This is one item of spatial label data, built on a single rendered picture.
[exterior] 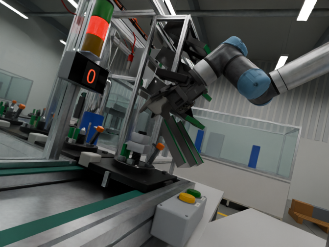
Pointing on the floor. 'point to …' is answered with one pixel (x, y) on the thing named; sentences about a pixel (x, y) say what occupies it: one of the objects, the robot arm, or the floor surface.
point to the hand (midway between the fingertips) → (147, 111)
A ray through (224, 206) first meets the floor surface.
